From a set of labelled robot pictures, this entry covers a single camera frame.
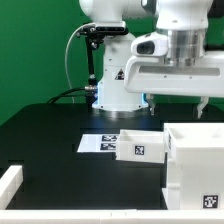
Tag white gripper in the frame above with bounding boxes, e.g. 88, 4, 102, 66
124, 51, 224, 119

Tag large white drawer housing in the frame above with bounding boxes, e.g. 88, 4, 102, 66
162, 123, 224, 210

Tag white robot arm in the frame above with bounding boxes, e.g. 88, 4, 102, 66
79, 0, 224, 117

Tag white drawer box middle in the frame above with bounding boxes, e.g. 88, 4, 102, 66
116, 129, 165, 163

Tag flat white marker plate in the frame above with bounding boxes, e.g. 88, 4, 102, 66
77, 134, 118, 153

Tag black cables at base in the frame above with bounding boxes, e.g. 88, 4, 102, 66
46, 87, 96, 106

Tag black camera on stand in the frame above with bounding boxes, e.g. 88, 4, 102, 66
76, 24, 128, 105

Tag grey camera cable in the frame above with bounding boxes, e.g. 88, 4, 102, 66
64, 22, 96, 104

